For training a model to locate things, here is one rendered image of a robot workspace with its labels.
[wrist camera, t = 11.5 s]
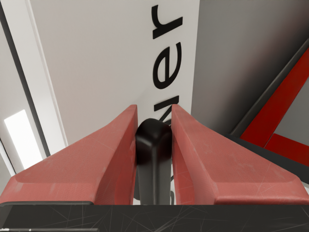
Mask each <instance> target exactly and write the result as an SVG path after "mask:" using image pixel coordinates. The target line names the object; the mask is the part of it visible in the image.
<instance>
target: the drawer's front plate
mask: <svg viewBox="0 0 309 232"><path fill-rule="evenodd" d="M0 1H1V4H2V7H3V10H4V13H5V16H6V19H7V23H8V26H9V29H10V32H11V35H12V38H13V41H14V44H15V47H16V50H17V53H18V56H19V59H20V62H21V65H22V68H23V72H24V75H25V78H26V81H27V84H28V87H29V90H30V93H31V96H32V99H33V102H34V105H35V108H36V111H37V114H38V117H39V121H40V124H41V127H42V130H43V133H44V136H45V139H46V142H47V145H48V148H49V151H50V154H51V155H52V154H54V153H56V152H58V151H60V150H62V149H63V148H65V147H67V146H69V145H71V144H73V143H74V142H76V141H78V140H80V139H82V138H84V137H86V136H88V135H90V134H91V133H93V132H95V131H97V130H99V129H101V128H102V127H104V126H106V125H108V124H109V123H110V122H111V121H113V120H114V119H115V118H116V117H117V116H118V115H119V114H120V113H122V112H123V111H124V110H125V109H126V108H127V107H129V106H130V105H132V104H136V105H137V116H138V127H139V125H140V124H141V123H142V122H143V121H144V120H146V119H148V118H154V119H157V120H160V118H161V117H162V116H163V115H164V114H165V112H166V111H167V110H168V109H169V108H170V106H171V105H169V106H167V107H164V108H162V109H160V110H157V111H154V105H155V104H158V103H161V102H163V101H166V100H168V99H171V98H173V97H176V96H178V95H179V103H178V105H180V106H181V107H182V108H183V109H184V110H186V111H187V112H188V113H189V114H190V115H191V103H192V91H193V80H194V68H195V51H196V40H197V28H198V16H199V5H200V0H0ZM155 5H158V11H157V14H158V20H159V22H160V23H161V24H167V23H169V22H171V21H173V20H176V19H178V18H180V17H183V24H182V25H181V26H179V27H177V28H175V29H173V30H171V31H169V32H167V33H165V34H163V35H161V36H159V37H157V38H155V39H153V30H154V29H157V27H155V25H154V23H153V20H152V13H151V10H152V7H153V6H155ZM179 42H181V48H182V60H181V65H180V69H179V72H178V75H177V77H176V78H175V80H174V81H173V82H172V84H171V85H169V86H168V87H166V88H164V89H158V88H156V87H155V85H154V82H153V68H154V64H155V61H156V59H157V57H158V55H159V54H160V53H161V52H162V51H163V50H164V49H165V48H167V47H170V62H169V77H171V76H172V74H173V73H174V71H175V69H176V65H177V47H176V44H177V43H179Z"/></svg>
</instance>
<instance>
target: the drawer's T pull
mask: <svg viewBox="0 0 309 232"><path fill-rule="evenodd" d="M136 150H137V168H136V178H135V187H134V197H133V198H134V199H136V200H139V201H140V205H170V197H171V169H172V129H171V127H170V126H169V125H168V124H166V123H164V122H161V121H159V120H157V119H154V118H148V119H146V120H144V121H143V122H142V123H141V124H140V125H139V127H138V129H137V132H136Z"/></svg>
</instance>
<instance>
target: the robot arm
mask: <svg viewBox="0 0 309 232"><path fill-rule="evenodd" d="M137 129H138V116H137V105H136V104H132V105H130V106H129V107H127V108H126V109H125V110H124V111H123V112H122V113H120V114H119V115H118V116H117V117H116V118H115V119H114V120H113V121H111V122H110V123H109V124H108V125H106V126H104V127H102V128H101V129H99V130H97V131H95V132H93V133H91V134H90V135H88V136H86V137H84V138H82V139H80V140H78V141H76V142H74V143H73V144H71V145H69V146H67V147H65V148H63V149H62V150H60V151H58V152H56V153H54V154H52V155H51V156H49V157H47V158H45V159H43V160H41V161H40V162H38V163H36V164H34V165H32V166H30V167H29V168H27V169H25V170H23V171H21V172H19V173H18V174H16V175H14V176H12V177H11V178H10V179H9V181H8V183H7V185H6V186H5V188H4V190H3V192H2V194H1V196H0V232H309V195H308V193H307V191H306V189H305V187H304V186H303V184H302V182H301V180H300V178H299V177H297V176H296V175H295V174H293V173H291V172H289V171H287V170H285V169H283V168H282V167H280V166H278V165H276V164H274V163H272V162H271V161H269V160H267V159H265V158H263V157H261V156H259V155H258V154H256V153H254V152H252V151H250V150H248V149H247V148H245V147H243V146H241V145H239V144H237V143H235V142H233V141H231V140H230V139H228V138H226V137H224V136H222V135H220V134H218V133H217V132H215V131H213V130H211V129H209V128H207V127H206V126H204V125H202V124H201V123H199V122H198V121H197V120H196V119H195V118H193V117H192V116H191V115H190V114H189V113H188V112H187V111H186V110H184V109H183V108H182V107H181V106H180V105H178V104H172V118H171V129H172V167H173V177H174V187H175V197H176V205H133V197H134V187H135V178H136V168H137V150H136V132H137Z"/></svg>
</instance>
